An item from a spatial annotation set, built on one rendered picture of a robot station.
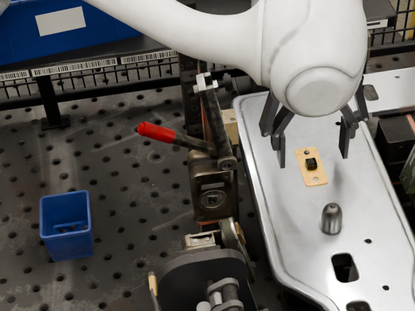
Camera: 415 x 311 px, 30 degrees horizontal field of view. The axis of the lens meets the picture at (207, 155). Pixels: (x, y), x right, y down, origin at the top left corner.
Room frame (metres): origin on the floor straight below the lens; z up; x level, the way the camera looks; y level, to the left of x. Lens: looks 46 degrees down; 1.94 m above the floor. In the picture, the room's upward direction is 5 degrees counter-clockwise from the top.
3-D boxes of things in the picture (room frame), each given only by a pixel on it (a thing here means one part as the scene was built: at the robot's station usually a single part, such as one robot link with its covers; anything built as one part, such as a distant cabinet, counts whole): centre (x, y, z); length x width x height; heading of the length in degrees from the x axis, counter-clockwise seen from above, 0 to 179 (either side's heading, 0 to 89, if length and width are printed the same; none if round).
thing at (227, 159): (0.82, -0.03, 1.06); 0.03 x 0.01 x 0.03; 95
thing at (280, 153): (0.85, -0.12, 1.06); 0.03 x 0.01 x 0.07; 5
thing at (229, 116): (0.92, -0.04, 0.88); 0.04 x 0.04 x 0.36; 5
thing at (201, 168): (0.84, 0.00, 0.88); 0.07 x 0.06 x 0.35; 95
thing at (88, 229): (0.98, 0.29, 0.74); 0.11 x 0.10 x 0.09; 5
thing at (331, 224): (0.73, -0.18, 1.02); 0.03 x 0.03 x 0.07
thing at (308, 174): (0.85, -0.17, 1.01); 0.08 x 0.04 x 0.01; 5
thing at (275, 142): (0.84, -0.10, 1.08); 0.03 x 0.01 x 0.05; 95
